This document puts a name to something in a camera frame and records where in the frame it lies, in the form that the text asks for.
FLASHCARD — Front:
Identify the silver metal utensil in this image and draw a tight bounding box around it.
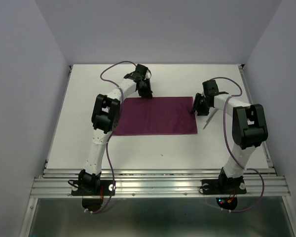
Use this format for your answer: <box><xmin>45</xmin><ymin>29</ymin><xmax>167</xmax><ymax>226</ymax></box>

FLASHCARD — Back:
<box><xmin>203</xmin><ymin>109</ymin><xmax>218</xmax><ymax>129</ymax></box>

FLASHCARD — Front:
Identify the purple cloth napkin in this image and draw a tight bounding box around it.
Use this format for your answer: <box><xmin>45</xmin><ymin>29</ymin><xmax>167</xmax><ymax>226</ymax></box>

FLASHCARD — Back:
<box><xmin>114</xmin><ymin>97</ymin><xmax>198</xmax><ymax>136</ymax></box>

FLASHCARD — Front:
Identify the silver metal spoon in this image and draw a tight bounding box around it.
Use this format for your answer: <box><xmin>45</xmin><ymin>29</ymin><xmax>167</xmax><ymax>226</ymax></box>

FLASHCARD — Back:
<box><xmin>206</xmin><ymin>109</ymin><xmax>218</xmax><ymax>123</ymax></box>

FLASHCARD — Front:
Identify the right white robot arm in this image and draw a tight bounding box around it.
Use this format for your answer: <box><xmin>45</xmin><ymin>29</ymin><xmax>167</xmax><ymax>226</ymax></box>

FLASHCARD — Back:
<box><xmin>191</xmin><ymin>77</ymin><xmax>268</xmax><ymax>193</ymax></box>

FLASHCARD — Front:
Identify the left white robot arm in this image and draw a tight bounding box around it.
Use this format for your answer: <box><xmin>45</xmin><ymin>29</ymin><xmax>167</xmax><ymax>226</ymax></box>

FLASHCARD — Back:
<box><xmin>77</xmin><ymin>61</ymin><xmax>152</xmax><ymax>195</ymax></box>

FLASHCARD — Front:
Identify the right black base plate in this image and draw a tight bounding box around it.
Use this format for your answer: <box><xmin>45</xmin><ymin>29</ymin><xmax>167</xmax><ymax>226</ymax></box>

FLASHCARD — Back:
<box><xmin>201</xmin><ymin>179</ymin><xmax>247</xmax><ymax>195</ymax></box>

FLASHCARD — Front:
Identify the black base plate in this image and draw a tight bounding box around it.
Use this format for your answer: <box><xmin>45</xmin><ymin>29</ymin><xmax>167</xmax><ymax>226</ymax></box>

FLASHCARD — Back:
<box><xmin>201</xmin><ymin>179</ymin><xmax>247</xmax><ymax>195</ymax></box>
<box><xmin>68</xmin><ymin>179</ymin><xmax>115</xmax><ymax>196</ymax></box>

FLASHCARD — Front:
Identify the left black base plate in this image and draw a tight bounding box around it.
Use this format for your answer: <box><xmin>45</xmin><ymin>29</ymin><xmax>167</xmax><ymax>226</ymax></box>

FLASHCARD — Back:
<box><xmin>68</xmin><ymin>179</ymin><xmax>115</xmax><ymax>196</ymax></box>

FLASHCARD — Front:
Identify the aluminium rail frame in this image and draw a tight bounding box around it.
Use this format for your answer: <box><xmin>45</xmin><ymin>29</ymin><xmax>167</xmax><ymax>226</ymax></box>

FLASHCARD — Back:
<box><xmin>21</xmin><ymin>64</ymin><xmax>296</xmax><ymax>237</ymax></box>

